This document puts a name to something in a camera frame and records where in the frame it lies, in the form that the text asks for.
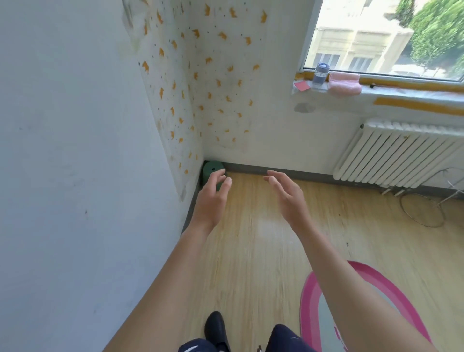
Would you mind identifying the person's right hand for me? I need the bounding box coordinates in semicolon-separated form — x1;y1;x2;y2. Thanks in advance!
263;170;313;233

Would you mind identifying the person's left hand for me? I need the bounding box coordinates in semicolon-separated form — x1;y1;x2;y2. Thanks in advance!
190;169;233;233

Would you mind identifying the person's left forearm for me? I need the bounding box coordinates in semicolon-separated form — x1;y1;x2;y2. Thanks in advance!
103;225;214;352

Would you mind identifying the person's right forearm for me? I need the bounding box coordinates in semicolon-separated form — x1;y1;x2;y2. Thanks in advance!
295;222;440;352

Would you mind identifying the green plastic stool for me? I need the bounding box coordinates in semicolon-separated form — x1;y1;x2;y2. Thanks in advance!
201;160;226;191

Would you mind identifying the folded pink towel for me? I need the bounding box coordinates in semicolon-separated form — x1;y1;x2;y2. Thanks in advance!
328;71;363;98

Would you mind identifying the white ribbed radiator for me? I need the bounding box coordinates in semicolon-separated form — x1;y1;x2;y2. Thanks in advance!
332;118;464;190

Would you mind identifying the pink bordered oval rug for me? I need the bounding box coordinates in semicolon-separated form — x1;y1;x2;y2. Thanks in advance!
299;260;434;352

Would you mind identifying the black shoe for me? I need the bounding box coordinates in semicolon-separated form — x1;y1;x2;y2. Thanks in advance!
204;311;231;352

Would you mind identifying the white window sill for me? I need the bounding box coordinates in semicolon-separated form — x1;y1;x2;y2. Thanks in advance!
291;72;464;117

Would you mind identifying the white orange patterned wall sheet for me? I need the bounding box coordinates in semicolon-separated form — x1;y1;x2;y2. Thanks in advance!
123;0;270;202

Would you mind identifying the thin metal wire hoop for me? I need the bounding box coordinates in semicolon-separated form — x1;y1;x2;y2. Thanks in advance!
399;190;447;228

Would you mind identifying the white window frame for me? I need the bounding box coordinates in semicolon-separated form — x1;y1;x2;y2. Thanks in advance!
297;0;464;82

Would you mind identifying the white wire rack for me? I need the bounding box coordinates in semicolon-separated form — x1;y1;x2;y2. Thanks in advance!
423;167;464;206

